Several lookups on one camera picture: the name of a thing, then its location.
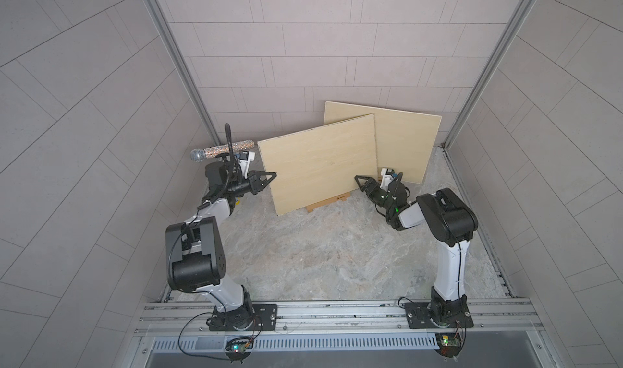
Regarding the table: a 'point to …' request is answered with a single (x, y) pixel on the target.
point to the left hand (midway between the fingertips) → (275, 175)
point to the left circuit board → (238, 348)
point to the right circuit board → (448, 344)
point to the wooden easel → (344, 197)
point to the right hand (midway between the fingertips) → (358, 181)
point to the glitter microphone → (199, 155)
